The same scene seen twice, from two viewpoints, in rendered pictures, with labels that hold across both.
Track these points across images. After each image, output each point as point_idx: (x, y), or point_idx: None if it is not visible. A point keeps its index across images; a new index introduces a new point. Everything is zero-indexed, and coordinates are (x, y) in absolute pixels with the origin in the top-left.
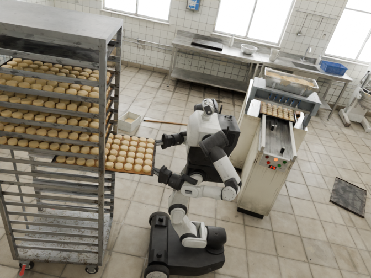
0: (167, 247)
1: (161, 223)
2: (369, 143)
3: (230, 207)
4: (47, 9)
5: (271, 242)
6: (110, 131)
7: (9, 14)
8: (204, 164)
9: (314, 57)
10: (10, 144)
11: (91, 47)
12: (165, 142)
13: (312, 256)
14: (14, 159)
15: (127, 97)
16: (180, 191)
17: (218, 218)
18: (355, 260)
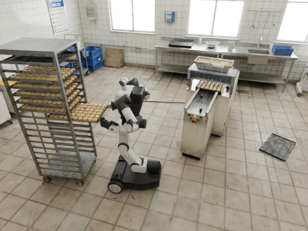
0: (123, 172)
1: (123, 159)
2: None
3: (178, 153)
4: (39, 40)
5: (201, 174)
6: (79, 100)
7: (17, 45)
8: None
9: (268, 43)
10: (27, 108)
11: (50, 56)
12: (112, 106)
13: (230, 184)
14: (29, 116)
15: None
16: (120, 134)
17: (167, 159)
18: (265, 188)
